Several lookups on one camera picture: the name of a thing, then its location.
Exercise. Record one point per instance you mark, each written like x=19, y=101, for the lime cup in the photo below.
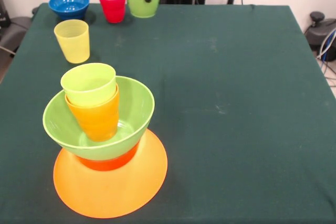
x=89, y=85

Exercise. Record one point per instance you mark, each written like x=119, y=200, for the large orange bowl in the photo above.
x=110, y=195

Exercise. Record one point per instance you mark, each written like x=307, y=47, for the black equipment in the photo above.
x=3, y=9

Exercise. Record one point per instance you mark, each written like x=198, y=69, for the orange cup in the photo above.
x=97, y=121

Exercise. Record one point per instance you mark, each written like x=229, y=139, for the dark green tablecloth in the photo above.
x=236, y=142

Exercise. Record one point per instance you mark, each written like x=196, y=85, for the blue bowl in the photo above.
x=68, y=6

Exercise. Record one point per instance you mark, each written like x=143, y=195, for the green bowl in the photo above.
x=136, y=119

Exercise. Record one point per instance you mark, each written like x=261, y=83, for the pink cup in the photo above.
x=113, y=6

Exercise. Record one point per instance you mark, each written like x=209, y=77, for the yellow cup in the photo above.
x=73, y=43

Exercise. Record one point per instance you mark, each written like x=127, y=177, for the red-orange bowl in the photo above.
x=110, y=162

